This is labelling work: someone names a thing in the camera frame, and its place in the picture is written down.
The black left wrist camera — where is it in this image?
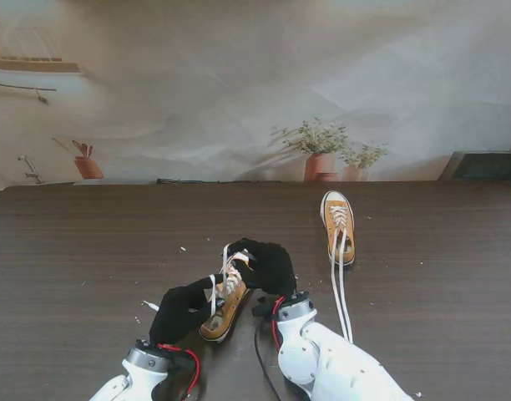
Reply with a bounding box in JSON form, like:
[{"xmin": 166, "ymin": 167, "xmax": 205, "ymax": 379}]
[{"xmin": 169, "ymin": 353, "xmax": 198, "ymax": 373}]

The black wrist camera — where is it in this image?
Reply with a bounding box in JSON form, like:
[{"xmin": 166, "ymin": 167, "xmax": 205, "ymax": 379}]
[
  {"xmin": 169, "ymin": 353, "xmax": 198, "ymax": 373},
  {"xmin": 250, "ymin": 297, "xmax": 277, "ymax": 319}
]

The white shoelace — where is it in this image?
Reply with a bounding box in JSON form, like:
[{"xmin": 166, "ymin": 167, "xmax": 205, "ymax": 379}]
[
  {"xmin": 141, "ymin": 244, "xmax": 256, "ymax": 318},
  {"xmin": 325, "ymin": 204, "xmax": 355, "ymax": 344}
]

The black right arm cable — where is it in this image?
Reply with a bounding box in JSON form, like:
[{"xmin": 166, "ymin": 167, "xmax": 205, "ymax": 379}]
[{"xmin": 254, "ymin": 325, "xmax": 281, "ymax": 401}]

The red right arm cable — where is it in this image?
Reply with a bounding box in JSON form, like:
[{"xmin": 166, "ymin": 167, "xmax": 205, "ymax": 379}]
[{"xmin": 271, "ymin": 296, "xmax": 286, "ymax": 354}]

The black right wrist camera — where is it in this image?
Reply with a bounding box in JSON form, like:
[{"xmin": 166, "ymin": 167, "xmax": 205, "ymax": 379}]
[{"xmin": 250, "ymin": 297, "xmax": 277, "ymax": 319}]

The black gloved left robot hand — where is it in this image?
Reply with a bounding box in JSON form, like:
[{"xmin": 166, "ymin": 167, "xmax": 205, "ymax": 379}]
[{"xmin": 149, "ymin": 273, "xmax": 225, "ymax": 346}]

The yellow canvas sneaker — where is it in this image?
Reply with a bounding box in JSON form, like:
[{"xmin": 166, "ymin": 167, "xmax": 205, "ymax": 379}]
[
  {"xmin": 198, "ymin": 248, "xmax": 252, "ymax": 344},
  {"xmin": 320, "ymin": 190, "xmax": 357, "ymax": 267}
]

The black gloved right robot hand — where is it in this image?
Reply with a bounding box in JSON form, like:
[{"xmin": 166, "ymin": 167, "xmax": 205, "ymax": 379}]
[{"xmin": 228, "ymin": 237, "xmax": 298, "ymax": 297}]

